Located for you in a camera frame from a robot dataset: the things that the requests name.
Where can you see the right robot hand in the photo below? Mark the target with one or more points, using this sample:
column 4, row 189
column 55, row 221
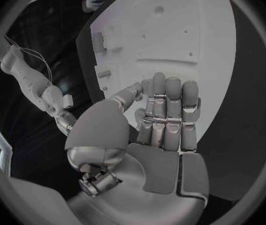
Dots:
column 65, row 121

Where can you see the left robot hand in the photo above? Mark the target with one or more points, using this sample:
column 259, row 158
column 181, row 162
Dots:
column 151, row 168

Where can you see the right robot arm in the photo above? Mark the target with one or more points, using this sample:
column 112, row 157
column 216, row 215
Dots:
column 29, row 80

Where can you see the white task board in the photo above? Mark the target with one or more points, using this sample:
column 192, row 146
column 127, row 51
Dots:
column 170, row 41

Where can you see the small grey peg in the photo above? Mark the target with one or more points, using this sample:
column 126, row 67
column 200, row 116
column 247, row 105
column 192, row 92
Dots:
column 104, row 88

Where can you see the small grey oblong block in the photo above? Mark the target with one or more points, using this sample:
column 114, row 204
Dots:
column 104, row 73

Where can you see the grey flat square block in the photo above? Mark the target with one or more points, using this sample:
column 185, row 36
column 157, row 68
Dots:
column 98, row 40

